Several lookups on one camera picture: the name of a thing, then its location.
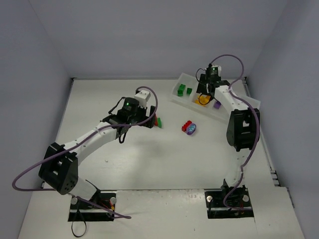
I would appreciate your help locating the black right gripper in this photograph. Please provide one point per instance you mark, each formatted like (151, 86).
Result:
(204, 89)

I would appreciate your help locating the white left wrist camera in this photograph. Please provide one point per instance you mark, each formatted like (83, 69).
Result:
(142, 95)

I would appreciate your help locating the green lego brick in tray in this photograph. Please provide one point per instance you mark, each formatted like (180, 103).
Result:
(180, 90)

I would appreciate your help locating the purple paw print lego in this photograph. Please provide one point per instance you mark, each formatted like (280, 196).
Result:
(190, 129)

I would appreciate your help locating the green lego brick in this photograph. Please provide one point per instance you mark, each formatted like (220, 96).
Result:
(159, 122)
(180, 90)

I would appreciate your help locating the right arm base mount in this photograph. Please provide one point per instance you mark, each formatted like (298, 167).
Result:
(239, 204)

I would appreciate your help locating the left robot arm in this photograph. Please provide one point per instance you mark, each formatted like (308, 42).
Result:
(60, 170)

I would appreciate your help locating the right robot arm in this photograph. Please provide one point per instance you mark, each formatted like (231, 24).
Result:
(243, 130)

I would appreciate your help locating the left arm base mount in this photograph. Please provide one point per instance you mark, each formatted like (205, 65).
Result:
(80, 211)

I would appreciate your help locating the clear plastic divided tray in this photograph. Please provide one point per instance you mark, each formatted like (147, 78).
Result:
(228, 103)

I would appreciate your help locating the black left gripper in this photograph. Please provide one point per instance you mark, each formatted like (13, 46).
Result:
(151, 116)

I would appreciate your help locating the purple square lego brick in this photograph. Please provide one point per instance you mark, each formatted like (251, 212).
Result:
(217, 105)

